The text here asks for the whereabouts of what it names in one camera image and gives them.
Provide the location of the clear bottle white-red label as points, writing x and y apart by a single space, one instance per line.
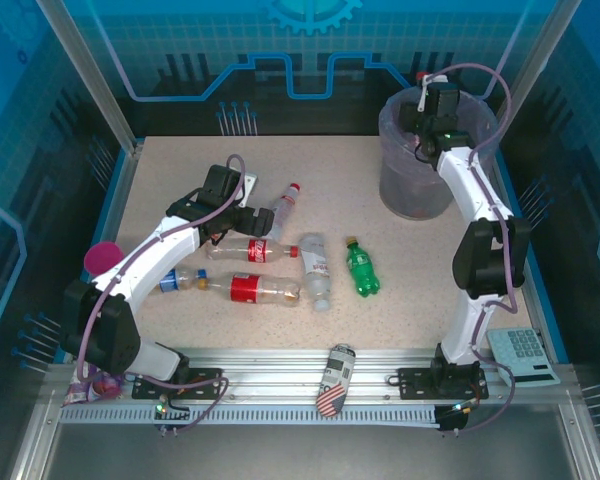
286 200

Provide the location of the large cola bottle yellow cap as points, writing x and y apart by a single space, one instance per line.
245 289

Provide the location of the clear bottle white cap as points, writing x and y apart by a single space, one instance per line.
314 272

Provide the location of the green bottle yellow cap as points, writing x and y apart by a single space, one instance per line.
362 270

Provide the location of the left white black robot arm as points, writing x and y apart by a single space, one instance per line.
175 247

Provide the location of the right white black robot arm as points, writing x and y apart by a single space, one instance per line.
485 260

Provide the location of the clear plastic bin liner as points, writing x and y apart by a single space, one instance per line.
392 150

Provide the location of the grey round waste bin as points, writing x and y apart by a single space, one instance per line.
410 192

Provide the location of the pink plastic goblet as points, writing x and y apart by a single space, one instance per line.
104 256

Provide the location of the flag print drink can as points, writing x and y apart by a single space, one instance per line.
337 370

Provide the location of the purple snack bag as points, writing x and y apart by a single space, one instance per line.
77 392

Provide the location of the light blue calculator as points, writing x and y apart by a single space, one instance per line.
522 350

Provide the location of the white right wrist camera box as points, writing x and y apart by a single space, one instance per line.
422 100

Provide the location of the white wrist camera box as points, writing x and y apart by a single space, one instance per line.
250 187
422 100

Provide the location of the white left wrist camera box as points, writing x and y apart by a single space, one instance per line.
250 187

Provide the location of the aluminium table edge rail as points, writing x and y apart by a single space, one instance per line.
120 200
536 310

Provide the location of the aluminium frame post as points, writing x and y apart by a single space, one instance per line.
91 75
534 50

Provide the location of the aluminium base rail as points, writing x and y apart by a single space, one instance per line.
270 367

